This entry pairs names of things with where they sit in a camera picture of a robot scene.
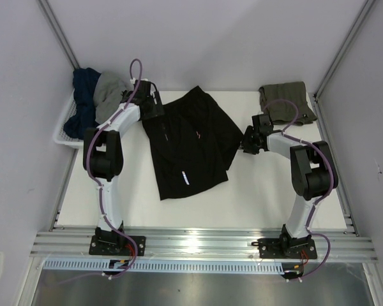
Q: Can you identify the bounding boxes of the olive green shorts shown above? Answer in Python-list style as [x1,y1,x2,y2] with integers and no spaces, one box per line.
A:
[259,81,317,126]

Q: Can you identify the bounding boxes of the black shorts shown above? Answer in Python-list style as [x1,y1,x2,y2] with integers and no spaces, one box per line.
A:
[142,86,243,200]

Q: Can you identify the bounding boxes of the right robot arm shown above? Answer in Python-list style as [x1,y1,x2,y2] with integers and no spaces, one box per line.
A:
[241,114,338,259]

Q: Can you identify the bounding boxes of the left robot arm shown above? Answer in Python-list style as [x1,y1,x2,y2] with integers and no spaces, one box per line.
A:
[83,79,164,256]

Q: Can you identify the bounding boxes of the grey shorts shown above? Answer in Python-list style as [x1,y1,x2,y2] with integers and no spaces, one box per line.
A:
[93,72,127,124]

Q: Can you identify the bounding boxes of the dark blue garment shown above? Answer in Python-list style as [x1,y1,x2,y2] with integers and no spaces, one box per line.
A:
[63,68,101,140]

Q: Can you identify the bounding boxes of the white perforated basket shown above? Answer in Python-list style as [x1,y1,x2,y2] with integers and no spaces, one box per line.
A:
[52,93,84,149]

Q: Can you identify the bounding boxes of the right aluminium corner post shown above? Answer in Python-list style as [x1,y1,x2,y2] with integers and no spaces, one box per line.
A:
[313,0,379,99]

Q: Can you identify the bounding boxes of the aluminium corner post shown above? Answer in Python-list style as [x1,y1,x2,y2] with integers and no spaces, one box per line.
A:
[313,0,379,99]
[36,0,80,70]

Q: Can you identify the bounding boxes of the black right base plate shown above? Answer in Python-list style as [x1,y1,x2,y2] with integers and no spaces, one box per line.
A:
[257,237,317,259]

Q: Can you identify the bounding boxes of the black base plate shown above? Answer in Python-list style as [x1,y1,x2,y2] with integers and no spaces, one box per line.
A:
[89,235,146,256]
[257,237,317,259]

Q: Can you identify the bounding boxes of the left aluminium corner post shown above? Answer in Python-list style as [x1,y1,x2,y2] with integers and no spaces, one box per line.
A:
[36,0,80,70]

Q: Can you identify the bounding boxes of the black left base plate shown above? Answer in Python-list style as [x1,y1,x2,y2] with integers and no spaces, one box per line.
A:
[89,235,146,256]

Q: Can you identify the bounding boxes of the aluminium mounting rail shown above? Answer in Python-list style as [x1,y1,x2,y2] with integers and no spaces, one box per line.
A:
[29,228,378,263]

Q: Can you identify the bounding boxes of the white slotted cable duct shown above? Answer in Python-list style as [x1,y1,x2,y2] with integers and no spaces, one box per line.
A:
[43,258,284,275]

